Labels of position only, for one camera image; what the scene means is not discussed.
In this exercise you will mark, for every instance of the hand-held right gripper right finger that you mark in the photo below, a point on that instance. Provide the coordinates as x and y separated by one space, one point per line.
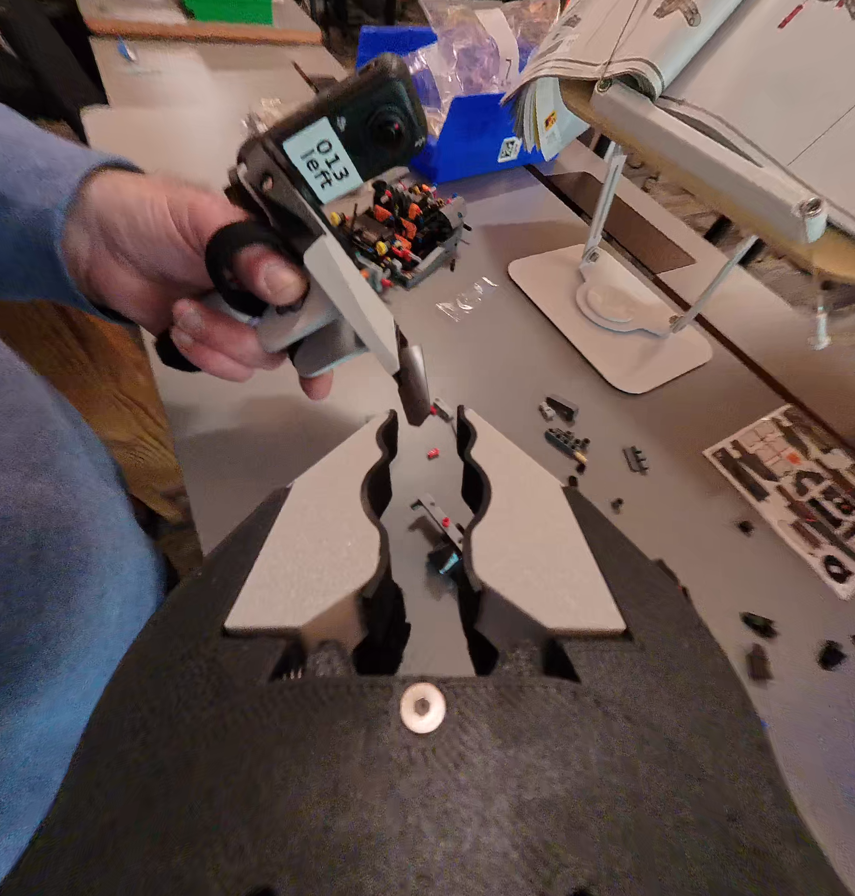
547 553

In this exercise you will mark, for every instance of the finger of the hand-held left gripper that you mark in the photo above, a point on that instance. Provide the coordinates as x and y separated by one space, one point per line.
355 301

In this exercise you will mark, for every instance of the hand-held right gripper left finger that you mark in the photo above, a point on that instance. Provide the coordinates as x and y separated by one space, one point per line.
309 553

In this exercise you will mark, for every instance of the dark curved lego panel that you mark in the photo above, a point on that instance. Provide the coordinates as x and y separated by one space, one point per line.
414 381

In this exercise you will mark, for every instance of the long light grey lego beam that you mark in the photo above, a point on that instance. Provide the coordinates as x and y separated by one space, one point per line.
431 511

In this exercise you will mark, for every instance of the partly built lego model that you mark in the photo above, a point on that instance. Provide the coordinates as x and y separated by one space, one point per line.
407 231

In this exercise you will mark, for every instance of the dark grey angled lego beam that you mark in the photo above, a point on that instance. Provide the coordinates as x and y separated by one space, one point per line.
568 445

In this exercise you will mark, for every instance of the grey double lego connector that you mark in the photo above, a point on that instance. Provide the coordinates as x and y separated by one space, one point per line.
635 458

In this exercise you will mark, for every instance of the dark grey curved lego brick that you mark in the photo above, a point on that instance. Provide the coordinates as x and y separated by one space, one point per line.
561 409

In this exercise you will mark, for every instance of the lego sticker sheet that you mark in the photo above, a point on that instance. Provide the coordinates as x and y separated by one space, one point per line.
799 497

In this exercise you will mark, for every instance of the lego instruction booklet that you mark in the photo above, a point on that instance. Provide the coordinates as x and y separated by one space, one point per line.
680 56

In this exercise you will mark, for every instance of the person's left hand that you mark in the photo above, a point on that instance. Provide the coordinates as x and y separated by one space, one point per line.
148 266

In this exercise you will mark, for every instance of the blue storage bin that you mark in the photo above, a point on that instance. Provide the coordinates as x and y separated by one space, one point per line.
463 133

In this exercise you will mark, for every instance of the small clear plastic bag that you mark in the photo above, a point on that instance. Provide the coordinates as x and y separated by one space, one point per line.
463 301

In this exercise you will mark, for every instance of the green storage bin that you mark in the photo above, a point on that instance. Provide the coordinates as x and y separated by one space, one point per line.
225 7

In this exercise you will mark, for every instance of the person's blue clothing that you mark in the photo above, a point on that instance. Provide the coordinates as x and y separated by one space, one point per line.
50 588

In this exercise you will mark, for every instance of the white device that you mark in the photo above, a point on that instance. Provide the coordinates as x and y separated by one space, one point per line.
638 280

